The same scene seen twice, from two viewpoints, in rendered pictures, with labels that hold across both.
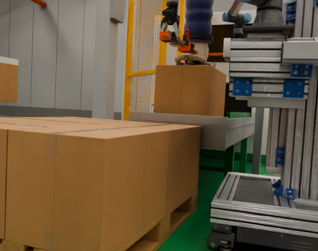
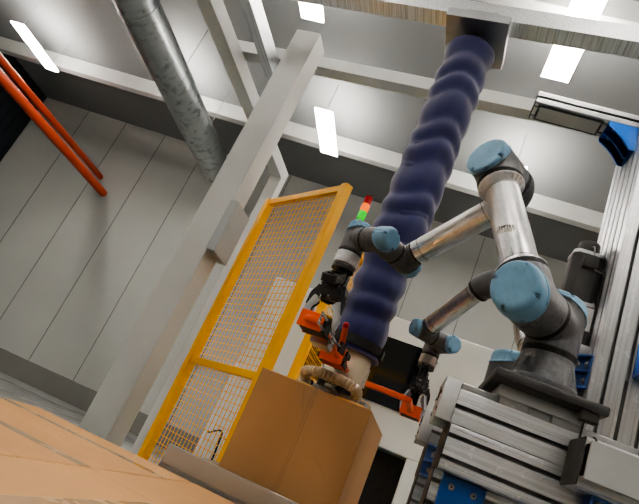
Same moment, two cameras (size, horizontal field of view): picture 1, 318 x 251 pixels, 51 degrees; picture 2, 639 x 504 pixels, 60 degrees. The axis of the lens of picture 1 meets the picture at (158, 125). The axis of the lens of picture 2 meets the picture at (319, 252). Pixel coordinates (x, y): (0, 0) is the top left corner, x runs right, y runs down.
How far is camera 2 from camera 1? 0.50 m
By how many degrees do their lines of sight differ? 23
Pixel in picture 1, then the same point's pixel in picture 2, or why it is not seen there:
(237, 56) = (466, 427)
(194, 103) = (312, 478)
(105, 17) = (198, 244)
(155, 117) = (218, 480)
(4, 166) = not seen: outside the picture
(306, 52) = not seen: outside the picture
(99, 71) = (143, 333)
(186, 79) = (313, 419)
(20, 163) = not seen: outside the picture
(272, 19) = (559, 377)
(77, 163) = not seen: outside the picture
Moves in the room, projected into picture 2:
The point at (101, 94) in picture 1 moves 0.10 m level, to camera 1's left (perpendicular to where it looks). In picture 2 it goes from (126, 378) to (106, 369)
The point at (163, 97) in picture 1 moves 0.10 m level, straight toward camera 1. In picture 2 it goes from (252, 439) to (254, 440)
